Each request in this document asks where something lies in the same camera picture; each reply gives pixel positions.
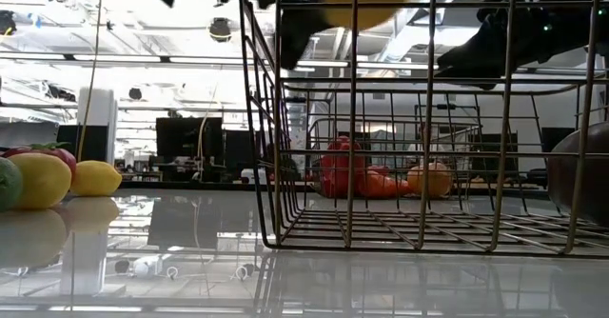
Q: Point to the red bell pepper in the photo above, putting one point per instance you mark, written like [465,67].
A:
[335,170]

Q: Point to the black panel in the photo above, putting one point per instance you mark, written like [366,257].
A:
[71,142]

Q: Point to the red tomato with green stem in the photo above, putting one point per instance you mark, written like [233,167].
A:
[59,155]

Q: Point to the white column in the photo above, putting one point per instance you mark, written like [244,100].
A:
[97,118]

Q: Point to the dark purple eggplant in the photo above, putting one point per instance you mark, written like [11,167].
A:
[599,180]

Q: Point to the grey partition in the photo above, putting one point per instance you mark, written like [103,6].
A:
[28,134]

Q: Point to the pale orange round produce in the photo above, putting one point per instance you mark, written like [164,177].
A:
[435,180]

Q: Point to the black monitor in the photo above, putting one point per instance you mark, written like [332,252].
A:
[240,149]
[185,139]
[559,137]

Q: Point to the black ceiling fixture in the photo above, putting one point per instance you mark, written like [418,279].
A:
[135,93]
[220,30]

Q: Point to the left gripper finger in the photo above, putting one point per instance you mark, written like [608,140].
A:
[292,37]

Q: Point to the green lime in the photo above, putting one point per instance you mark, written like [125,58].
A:
[8,184]

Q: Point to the orange carrot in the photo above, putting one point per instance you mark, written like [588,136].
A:
[380,187]

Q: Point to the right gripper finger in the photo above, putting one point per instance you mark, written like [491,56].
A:
[497,1]
[480,63]

